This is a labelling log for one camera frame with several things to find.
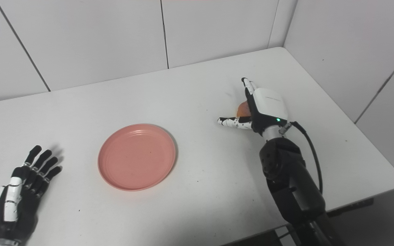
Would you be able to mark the orange cream puff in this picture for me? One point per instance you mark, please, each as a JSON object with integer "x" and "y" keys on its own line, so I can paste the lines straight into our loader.
{"x": 242, "y": 110}

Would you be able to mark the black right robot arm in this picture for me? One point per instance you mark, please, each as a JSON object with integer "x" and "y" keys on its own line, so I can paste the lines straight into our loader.
{"x": 289, "y": 177}

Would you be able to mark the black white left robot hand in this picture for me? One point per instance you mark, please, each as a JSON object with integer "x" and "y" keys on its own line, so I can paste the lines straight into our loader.
{"x": 19, "y": 205}

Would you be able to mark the pink round plate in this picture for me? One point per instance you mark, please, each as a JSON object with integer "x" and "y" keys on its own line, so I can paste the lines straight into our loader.
{"x": 137, "y": 157}

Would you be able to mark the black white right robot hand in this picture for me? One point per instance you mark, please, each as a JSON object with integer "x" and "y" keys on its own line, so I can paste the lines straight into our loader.
{"x": 268, "y": 106}

